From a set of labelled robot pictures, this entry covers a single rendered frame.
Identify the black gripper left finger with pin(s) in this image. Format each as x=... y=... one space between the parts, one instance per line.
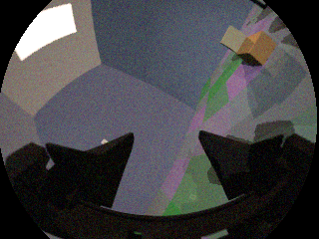
x=101 y=168

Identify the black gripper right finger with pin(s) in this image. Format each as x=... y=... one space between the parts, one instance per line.
x=233 y=161

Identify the dark brown block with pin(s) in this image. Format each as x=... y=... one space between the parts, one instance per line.
x=256 y=48

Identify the glass french press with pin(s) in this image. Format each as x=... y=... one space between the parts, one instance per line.
x=263 y=6

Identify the tan rectangular block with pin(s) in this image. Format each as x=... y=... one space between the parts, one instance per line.
x=233 y=39

